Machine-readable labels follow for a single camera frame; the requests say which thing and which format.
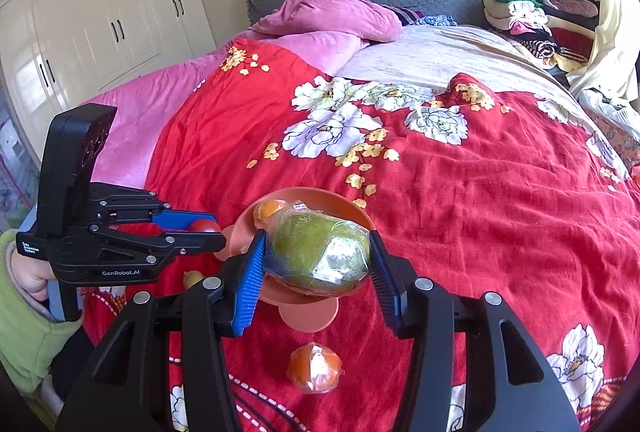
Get pink pillow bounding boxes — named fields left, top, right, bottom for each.
left=250, top=0, right=403, bottom=43

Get person's left forearm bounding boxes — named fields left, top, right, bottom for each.
left=0, top=229, right=83, bottom=413

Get pink quilt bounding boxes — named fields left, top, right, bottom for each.
left=80, top=32, right=366, bottom=185

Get blue floral cloth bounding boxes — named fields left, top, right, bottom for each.
left=415, top=14, right=458, bottom=28

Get white wardrobe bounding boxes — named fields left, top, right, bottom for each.
left=0, top=0, right=218, bottom=163

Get person's left hand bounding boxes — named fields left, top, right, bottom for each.
left=7, top=252, right=51, bottom=303

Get red floral blanket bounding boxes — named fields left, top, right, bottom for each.
left=82, top=36, right=640, bottom=432

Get dark striped pillow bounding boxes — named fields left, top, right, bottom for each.
left=395, top=6, right=426, bottom=26

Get pink plastic plate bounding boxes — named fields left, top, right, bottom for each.
left=216, top=187, right=376, bottom=332

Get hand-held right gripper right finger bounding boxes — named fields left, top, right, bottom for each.
left=367, top=232, right=581, bottom=432

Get orange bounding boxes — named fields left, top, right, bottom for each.
left=254, top=199, right=288, bottom=229
left=287, top=343, right=346, bottom=394

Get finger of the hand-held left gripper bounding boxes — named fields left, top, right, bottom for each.
left=60, top=224, right=227, bottom=269
left=92, top=183, right=219, bottom=233

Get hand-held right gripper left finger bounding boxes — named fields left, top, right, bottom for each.
left=55, top=229, right=267, bottom=432

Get large green mango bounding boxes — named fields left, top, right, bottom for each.
left=263, top=207, right=373, bottom=297

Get heap of white clothes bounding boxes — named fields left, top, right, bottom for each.
left=575, top=86, right=640, bottom=133

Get cream curtain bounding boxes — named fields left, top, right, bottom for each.
left=567, top=0, right=640, bottom=102

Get pile of folded clothes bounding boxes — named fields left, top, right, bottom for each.
left=482, top=0, right=601, bottom=62

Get beige bed sheet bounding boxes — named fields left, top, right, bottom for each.
left=334, top=24, right=591, bottom=113

